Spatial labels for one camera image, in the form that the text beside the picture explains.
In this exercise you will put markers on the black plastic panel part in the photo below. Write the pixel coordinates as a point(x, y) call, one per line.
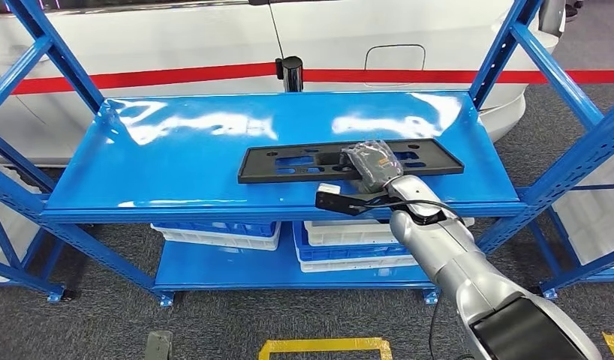
point(257, 171)

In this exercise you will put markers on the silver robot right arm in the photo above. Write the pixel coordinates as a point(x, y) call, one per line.
point(451, 258)

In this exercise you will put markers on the red barrier belt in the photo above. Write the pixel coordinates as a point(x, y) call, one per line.
point(138, 77)
point(436, 76)

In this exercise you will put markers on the white car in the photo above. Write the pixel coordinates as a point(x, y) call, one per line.
point(163, 39)

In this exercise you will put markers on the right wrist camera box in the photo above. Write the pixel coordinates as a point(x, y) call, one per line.
point(337, 202)

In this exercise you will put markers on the black stanchion post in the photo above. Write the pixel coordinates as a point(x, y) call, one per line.
point(291, 74)

